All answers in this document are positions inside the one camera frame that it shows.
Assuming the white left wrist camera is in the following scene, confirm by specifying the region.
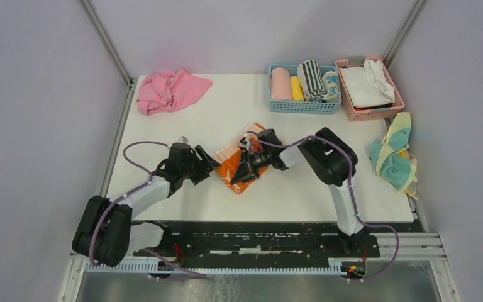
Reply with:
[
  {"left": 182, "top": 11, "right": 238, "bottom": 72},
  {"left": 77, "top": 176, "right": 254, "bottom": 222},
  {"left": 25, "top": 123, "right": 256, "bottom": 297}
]
[{"left": 177, "top": 136, "right": 189, "bottom": 145}]

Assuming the rolled yellow towel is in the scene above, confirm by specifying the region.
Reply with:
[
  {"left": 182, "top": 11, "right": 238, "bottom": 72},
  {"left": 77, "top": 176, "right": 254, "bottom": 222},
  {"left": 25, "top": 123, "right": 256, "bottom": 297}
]
[{"left": 290, "top": 76, "right": 305, "bottom": 101}]

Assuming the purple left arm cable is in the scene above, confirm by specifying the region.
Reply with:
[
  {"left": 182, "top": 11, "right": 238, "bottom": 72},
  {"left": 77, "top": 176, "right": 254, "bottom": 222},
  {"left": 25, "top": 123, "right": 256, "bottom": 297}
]
[{"left": 88, "top": 140, "right": 209, "bottom": 281}]

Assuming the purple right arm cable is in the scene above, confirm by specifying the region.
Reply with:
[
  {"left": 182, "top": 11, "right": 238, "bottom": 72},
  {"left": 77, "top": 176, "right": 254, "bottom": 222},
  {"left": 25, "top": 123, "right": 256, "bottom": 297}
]
[{"left": 245, "top": 131, "right": 401, "bottom": 283}]

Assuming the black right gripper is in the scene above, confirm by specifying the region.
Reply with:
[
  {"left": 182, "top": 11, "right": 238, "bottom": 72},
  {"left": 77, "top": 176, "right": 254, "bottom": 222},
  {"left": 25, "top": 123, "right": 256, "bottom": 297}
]
[{"left": 231, "top": 150, "right": 272, "bottom": 186}]

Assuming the crumpled pink towel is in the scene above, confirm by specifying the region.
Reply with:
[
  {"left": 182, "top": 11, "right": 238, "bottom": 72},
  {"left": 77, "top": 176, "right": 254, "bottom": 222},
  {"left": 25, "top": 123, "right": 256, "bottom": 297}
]
[{"left": 136, "top": 69, "right": 213, "bottom": 116}]

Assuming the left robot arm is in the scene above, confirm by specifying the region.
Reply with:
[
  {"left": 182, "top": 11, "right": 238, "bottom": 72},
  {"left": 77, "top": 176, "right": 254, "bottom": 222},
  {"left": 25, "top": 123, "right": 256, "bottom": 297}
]
[{"left": 72, "top": 141, "right": 221, "bottom": 267}]

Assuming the white cable duct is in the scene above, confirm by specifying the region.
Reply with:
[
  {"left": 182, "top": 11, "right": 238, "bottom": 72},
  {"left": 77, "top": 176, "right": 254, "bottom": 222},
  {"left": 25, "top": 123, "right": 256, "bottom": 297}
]
[{"left": 84, "top": 257, "right": 349, "bottom": 277}]

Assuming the orange white towel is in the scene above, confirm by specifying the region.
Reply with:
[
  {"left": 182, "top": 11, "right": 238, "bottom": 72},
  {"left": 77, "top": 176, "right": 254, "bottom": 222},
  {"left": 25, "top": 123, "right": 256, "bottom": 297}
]
[{"left": 212, "top": 123, "right": 266, "bottom": 194}]

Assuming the rolled striped towel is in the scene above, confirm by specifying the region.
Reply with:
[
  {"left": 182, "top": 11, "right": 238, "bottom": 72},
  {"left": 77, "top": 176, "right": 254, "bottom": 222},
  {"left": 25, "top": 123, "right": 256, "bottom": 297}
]
[{"left": 296, "top": 60, "right": 326, "bottom": 103}]

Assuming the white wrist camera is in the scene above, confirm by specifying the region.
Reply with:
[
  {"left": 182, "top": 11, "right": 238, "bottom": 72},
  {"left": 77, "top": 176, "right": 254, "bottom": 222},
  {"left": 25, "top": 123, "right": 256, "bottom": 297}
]
[
  {"left": 238, "top": 136, "right": 253, "bottom": 152},
  {"left": 177, "top": 136, "right": 189, "bottom": 145}
]

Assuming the rolled peach towel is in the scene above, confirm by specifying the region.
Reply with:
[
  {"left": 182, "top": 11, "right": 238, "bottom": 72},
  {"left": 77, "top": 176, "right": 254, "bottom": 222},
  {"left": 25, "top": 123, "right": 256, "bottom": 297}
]
[{"left": 270, "top": 67, "right": 292, "bottom": 101}]

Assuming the white folded cloth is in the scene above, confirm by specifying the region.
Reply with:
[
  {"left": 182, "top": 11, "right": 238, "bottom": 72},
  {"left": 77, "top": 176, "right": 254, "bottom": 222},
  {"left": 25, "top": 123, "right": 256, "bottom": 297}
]
[{"left": 340, "top": 59, "right": 396, "bottom": 108}]

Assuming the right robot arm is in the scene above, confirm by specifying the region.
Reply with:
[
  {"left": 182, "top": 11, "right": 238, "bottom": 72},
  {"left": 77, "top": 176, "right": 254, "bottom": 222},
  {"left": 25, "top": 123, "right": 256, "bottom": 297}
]
[{"left": 230, "top": 127, "right": 369, "bottom": 257}]

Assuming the aluminium frame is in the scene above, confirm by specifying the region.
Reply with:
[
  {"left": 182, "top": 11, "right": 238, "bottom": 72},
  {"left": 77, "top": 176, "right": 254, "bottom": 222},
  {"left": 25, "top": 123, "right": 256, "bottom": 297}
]
[{"left": 57, "top": 1, "right": 461, "bottom": 301}]

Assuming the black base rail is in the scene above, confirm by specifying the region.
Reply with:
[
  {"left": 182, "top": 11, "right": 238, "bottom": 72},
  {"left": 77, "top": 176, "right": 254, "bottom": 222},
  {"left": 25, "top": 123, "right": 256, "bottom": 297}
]
[{"left": 132, "top": 221, "right": 394, "bottom": 269}]

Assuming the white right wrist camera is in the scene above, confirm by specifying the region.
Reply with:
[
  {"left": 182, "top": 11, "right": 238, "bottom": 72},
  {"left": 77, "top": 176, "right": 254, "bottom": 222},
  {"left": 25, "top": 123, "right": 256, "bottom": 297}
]
[{"left": 238, "top": 136, "right": 253, "bottom": 152}]

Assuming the blue plastic basket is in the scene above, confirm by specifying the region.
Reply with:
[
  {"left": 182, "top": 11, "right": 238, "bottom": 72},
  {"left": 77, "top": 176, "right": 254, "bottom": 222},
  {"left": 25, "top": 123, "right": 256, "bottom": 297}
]
[{"left": 267, "top": 64, "right": 342, "bottom": 115}]

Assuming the pink plastic basket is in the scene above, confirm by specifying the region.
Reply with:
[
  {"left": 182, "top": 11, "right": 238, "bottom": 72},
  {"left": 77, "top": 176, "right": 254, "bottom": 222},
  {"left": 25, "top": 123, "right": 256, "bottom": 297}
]
[{"left": 335, "top": 56, "right": 405, "bottom": 121}]

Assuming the teal rabbit pattern towel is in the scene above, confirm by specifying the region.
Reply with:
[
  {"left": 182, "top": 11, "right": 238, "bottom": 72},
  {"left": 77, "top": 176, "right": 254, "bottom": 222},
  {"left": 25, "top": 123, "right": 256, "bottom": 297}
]
[{"left": 321, "top": 70, "right": 341, "bottom": 103}]

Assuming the light blue yellow towel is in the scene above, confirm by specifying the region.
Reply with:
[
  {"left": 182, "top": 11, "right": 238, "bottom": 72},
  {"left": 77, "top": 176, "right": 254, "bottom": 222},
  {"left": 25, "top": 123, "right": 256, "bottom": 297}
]
[{"left": 369, "top": 112, "right": 417, "bottom": 194}]

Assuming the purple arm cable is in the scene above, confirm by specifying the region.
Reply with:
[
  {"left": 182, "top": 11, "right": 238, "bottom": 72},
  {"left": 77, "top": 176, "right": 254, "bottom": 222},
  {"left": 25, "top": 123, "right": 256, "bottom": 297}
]
[
  {"left": 88, "top": 140, "right": 209, "bottom": 281},
  {"left": 245, "top": 131, "right": 401, "bottom": 283}
]

